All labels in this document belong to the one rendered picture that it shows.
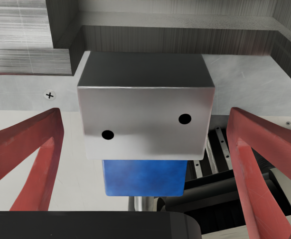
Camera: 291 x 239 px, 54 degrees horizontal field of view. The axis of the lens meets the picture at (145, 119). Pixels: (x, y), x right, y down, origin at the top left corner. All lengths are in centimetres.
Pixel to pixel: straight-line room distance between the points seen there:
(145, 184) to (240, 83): 8
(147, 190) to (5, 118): 115
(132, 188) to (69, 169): 123
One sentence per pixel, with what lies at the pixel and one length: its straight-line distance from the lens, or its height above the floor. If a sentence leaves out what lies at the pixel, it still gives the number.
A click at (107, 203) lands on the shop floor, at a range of 153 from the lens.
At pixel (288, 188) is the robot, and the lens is 40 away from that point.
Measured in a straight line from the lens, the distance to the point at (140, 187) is 16.
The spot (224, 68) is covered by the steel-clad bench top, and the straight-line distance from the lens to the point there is 17.
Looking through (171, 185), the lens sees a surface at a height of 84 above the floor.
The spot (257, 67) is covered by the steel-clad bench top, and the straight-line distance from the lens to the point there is 17.
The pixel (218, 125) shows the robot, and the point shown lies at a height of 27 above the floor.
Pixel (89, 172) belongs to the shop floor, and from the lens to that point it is 138.
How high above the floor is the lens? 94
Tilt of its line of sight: 55 degrees down
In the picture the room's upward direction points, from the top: 180 degrees clockwise
